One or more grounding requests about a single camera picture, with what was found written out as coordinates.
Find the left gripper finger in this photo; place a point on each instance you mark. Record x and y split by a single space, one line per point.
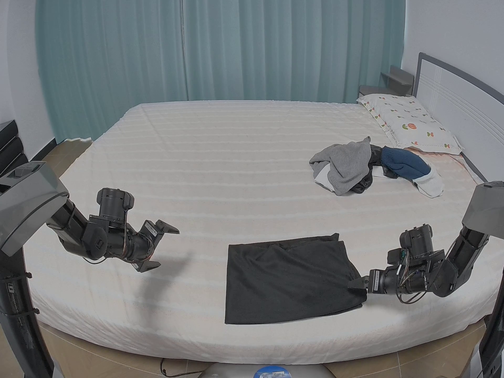
147 266
168 228

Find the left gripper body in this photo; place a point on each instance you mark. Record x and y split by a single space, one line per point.
143 244

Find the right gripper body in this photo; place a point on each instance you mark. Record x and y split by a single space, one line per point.
382 282

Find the black T-shirt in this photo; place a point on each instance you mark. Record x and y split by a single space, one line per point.
283 278

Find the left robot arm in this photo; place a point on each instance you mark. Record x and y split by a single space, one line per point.
31 195

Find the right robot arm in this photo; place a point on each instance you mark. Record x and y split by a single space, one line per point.
449 270

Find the bed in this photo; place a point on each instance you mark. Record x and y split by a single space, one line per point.
236 152

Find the black shiny garment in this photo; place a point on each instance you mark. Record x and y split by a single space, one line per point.
362 183

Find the blue and white garment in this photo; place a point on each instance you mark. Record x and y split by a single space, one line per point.
401 163

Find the grey garment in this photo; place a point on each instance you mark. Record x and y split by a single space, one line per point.
346 160

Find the white printed pillow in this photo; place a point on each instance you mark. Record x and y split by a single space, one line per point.
409 120

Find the black chest of drawers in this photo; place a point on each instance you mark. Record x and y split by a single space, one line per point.
10 148

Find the blue-green curtain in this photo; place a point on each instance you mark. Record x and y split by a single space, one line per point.
110 53
295 37

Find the grey bedside table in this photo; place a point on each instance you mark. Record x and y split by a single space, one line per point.
395 78

